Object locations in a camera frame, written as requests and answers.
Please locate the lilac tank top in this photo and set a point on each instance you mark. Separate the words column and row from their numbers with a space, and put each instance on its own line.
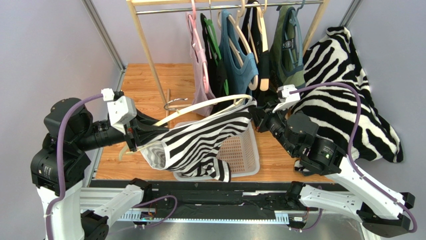
column 202, row 97

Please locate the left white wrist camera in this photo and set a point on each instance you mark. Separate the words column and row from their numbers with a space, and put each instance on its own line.
column 121, row 109

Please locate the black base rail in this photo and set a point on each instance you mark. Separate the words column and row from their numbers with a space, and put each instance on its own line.
column 215, row 201

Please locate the wooden clothes rack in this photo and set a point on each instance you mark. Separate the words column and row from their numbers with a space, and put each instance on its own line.
column 132, row 4

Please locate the pink plastic hanger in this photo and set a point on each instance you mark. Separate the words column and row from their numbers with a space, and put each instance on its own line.
column 197, row 54

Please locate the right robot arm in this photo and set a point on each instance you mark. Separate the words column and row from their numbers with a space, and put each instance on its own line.
column 379, row 209

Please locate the cream plastic hanger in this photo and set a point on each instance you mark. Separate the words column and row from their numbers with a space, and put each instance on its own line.
column 237, row 98

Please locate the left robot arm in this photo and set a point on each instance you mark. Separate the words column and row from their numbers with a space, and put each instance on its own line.
column 58, row 169

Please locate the zebra print blanket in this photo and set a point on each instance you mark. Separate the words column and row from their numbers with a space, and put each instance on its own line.
column 341, row 102

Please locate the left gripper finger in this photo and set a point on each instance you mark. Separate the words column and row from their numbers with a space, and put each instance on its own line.
column 145, row 120
column 143, row 136

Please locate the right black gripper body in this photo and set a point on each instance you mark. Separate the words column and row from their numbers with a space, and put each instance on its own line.
column 261, row 117

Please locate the light wooden hanger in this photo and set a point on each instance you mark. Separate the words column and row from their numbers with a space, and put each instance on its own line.
column 258, row 39

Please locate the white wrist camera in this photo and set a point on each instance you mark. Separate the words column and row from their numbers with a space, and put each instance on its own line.
column 286, row 98
column 121, row 109

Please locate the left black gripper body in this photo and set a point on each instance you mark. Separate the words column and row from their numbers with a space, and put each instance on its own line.
column 129, row 131

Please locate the green plastic hanger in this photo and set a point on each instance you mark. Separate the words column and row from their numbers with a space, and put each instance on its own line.
column 214, row 49

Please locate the white plastic basket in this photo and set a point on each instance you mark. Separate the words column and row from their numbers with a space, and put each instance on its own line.
column 240, row 152

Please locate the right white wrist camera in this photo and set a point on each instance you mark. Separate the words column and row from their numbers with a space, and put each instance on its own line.
column 286, row 98

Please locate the blue tank top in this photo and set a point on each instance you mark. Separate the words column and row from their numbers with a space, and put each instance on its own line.
column 238, row 73

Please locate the cream hanger under blue top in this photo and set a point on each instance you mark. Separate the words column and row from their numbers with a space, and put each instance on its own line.
column 244, row 43

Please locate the black white striped tank top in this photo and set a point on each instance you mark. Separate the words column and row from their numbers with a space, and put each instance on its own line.
column 182, row 150

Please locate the teal plastic hanger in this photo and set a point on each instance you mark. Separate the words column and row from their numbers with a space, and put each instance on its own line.
column 290, row 33

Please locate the olive green tank top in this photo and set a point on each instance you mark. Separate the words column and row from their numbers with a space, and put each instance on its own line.
column 285, row 75

